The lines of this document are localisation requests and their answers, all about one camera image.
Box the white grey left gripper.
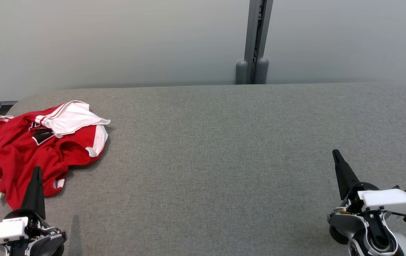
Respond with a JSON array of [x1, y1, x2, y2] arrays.
[[0, 166, 67, 256]]

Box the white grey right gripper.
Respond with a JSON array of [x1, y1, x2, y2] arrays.
[[327, 149, 406, 246]]

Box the red white Bulls shorts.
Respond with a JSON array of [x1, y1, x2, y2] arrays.
[[0, 123, 109, 210]]

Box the red white Bulls jersey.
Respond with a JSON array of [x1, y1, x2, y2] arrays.
[[0, 101, 111, 185]]

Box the grey fabric sofa surface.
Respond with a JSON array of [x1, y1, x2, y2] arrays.
[[0, 82, 406, 256]]

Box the grey cylindrical post cap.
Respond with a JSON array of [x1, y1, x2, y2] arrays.
[[235, 60, 249, 85], [254, 57, 270, 85]]

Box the grey metal partition post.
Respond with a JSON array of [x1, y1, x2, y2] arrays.
[[244, 0, 274, 85]]

